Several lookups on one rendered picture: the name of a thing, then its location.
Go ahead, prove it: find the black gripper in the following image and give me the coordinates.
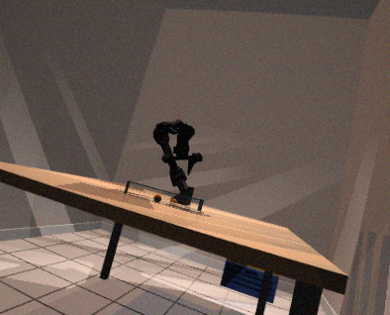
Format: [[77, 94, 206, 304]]
[[162, 143, 203, 176]]

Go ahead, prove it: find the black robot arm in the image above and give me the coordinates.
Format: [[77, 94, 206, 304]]
[[153, 120, 195, 192]]

